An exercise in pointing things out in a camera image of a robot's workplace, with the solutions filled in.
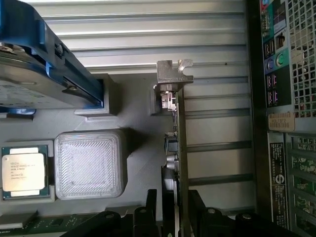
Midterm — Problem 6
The grey printed parts rack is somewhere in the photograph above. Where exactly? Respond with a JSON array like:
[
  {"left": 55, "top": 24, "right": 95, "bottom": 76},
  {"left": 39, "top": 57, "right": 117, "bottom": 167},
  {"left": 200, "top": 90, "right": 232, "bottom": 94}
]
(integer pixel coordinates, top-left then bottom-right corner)
[{"left": 0, "top": 73, "right": 185, "bottom": 237}]

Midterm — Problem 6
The green RAM stick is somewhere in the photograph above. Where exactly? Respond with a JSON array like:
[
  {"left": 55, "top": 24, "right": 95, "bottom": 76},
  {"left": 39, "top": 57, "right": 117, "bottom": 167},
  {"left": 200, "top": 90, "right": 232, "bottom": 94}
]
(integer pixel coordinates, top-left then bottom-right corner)
[{"left": 0, "top": 214, "right": 101, "bottom": 237}]

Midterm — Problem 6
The beige service tag label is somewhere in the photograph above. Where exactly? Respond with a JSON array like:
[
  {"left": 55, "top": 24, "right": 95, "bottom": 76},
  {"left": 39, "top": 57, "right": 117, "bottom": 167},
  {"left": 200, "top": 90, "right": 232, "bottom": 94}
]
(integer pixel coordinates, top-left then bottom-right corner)
[{"left": 268, "top": 112, "right": 296, "bottom": 131}]

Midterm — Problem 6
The computer case rear panel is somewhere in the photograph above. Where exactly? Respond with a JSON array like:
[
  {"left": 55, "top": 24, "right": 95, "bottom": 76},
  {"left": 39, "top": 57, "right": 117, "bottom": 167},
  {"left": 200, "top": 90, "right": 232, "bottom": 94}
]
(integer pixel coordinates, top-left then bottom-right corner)
[{"left": 245, "top": 0, "right": 316, "bottom": 237}]

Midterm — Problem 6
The CPU with silver lid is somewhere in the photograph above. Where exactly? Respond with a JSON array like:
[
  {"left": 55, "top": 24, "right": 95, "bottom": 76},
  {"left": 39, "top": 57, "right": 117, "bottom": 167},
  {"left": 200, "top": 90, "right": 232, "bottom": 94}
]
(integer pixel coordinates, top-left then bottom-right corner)
[{"left": 1, "top": 146, "right": 49, "bottom": 198}]

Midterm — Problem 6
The hard disk in blue carrier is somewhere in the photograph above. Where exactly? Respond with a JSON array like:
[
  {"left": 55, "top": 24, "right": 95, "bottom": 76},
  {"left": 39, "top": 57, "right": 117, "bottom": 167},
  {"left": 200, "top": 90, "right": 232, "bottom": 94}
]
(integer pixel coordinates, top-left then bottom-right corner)
[{"left": 0, "top": 0, "right": 105, "bottom": 122}]

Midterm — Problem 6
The graphics card with metal bracket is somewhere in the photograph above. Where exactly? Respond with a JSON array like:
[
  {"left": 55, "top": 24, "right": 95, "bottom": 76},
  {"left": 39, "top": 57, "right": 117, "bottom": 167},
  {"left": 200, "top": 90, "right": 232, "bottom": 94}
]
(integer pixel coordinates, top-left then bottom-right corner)
[{"left": 151, "top": 59, "right": 195, "bottom": 237}]

